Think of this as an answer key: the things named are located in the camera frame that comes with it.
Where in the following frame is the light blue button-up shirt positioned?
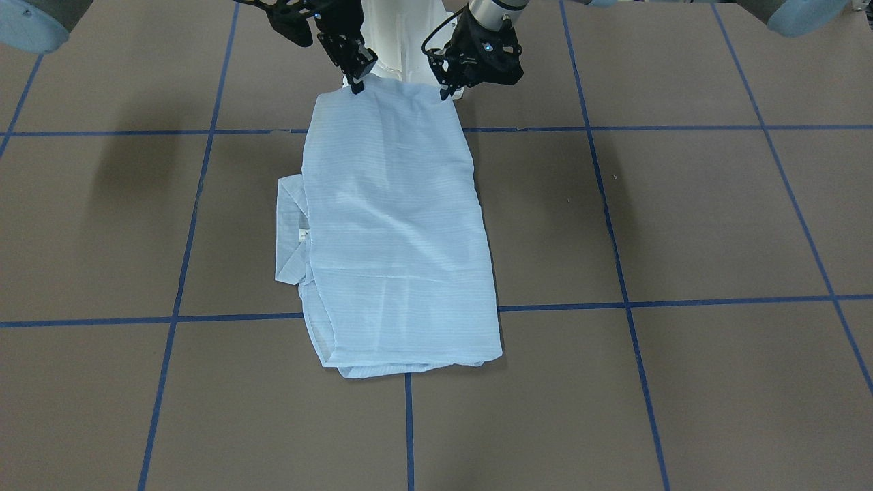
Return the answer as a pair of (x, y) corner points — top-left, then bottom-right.
(275, 75), (503, 379)

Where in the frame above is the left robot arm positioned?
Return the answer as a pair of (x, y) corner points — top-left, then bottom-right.
(421, 1), (847, 100)

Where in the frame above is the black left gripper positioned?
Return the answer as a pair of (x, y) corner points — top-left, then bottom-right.
(427, 7), (524, 100)

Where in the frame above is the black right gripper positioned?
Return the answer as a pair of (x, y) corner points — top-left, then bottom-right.
(238, 1), (378, 94)

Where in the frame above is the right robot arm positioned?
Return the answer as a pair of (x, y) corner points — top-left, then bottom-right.
(1, 1), (378, 94)

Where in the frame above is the white pedestal column with base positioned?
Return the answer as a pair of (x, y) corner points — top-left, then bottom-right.
(361, 1), (452, 105)

